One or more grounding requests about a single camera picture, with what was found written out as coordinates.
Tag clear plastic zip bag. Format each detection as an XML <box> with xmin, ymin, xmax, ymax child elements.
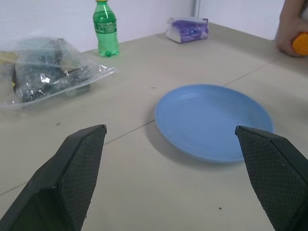
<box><xmin>0</xmin><ymin>36</ymin><xmax>116</xmax><ymax>109</ymax></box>

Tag person's bare hand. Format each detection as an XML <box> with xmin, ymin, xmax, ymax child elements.
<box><xmin>276</xmin><ymin>0</ymin><xmax>308</xmax><ymax>58</ymax></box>

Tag purple white tissue pack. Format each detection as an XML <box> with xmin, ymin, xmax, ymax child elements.
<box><xmin>165</xmin><ymin>16</ymin><xmax>209</xmax><ymax>44</ymax></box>

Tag grey vertical pole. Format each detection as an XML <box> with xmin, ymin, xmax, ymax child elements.
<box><xmin>193</xmin><ymin>0</ymin><xmax>201</xmax><ymax>18</ymax></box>

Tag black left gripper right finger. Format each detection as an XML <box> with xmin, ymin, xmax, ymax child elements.
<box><xmin>234</xmin><ymin>125</ymin><xmax>308</xmax><ymax>231</ymax></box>

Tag green plastic soda bottle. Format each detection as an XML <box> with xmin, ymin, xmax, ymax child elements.
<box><xmin>92</xmin><ymin>0</ymin><xmax>120</xmax><ymax>58</ymax></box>

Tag blue round plate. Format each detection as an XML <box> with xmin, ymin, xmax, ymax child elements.
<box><xmin>154</xmin><ymin>83</ymin><xmax>274</xmax><ymax>164</ymax></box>

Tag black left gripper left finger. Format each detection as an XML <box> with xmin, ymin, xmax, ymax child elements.
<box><xmin>0</xmin><ymin>124</ymin><xmax>107</xmax><ymax>231</ymax></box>

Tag orange fruit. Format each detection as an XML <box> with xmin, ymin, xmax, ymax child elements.
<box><xmin>292</xmin><ymin>32</ymin><xmax>308</xmax><ymax>56</ymax></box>

